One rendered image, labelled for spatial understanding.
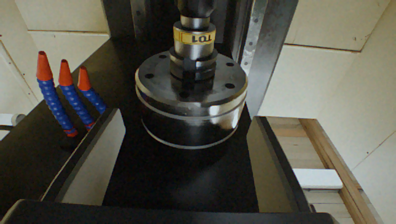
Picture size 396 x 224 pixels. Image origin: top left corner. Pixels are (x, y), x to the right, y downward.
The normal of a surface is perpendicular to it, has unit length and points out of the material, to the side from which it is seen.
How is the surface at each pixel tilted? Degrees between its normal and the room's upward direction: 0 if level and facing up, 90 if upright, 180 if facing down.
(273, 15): 90
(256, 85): 90
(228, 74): 180
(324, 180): 180
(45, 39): 90
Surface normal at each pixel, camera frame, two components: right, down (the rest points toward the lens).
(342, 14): -0.02, 0.66
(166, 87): 0.06, -0.75
